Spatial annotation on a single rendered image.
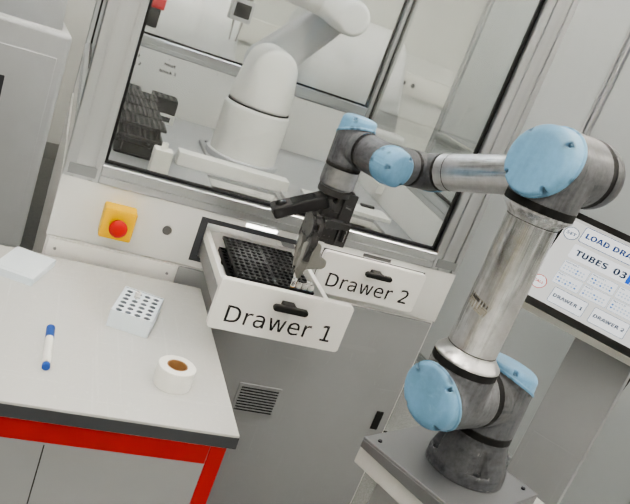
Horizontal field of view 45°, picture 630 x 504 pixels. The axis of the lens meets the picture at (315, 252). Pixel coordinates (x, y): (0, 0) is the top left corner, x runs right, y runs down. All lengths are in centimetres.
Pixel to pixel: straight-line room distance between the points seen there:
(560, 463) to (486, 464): 80
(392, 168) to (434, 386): 42
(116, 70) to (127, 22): 10
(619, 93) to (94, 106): 222
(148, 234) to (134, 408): 57
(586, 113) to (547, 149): 221
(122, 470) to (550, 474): 126
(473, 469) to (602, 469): 167
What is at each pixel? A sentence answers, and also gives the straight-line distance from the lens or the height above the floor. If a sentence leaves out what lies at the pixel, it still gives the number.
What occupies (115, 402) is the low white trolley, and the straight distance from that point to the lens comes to 134.
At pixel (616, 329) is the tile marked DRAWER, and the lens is 203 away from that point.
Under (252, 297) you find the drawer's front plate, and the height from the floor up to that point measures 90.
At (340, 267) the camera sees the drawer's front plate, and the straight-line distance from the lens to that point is 191.
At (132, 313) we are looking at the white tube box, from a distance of 156.
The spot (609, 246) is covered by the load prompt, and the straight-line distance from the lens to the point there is 214.
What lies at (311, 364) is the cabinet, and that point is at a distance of 204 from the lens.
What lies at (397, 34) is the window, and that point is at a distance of 182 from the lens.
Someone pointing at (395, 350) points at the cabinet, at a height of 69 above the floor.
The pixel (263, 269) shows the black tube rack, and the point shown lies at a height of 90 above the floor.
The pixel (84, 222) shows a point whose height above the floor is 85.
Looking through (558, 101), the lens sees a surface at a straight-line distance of 355.
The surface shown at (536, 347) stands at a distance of 334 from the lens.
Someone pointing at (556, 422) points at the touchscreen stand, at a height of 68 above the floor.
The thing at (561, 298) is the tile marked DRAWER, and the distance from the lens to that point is 205.
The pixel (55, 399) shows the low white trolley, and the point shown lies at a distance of 132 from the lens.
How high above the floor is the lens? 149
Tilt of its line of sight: 18 degrees down
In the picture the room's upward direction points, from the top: 21 degrees clockwise
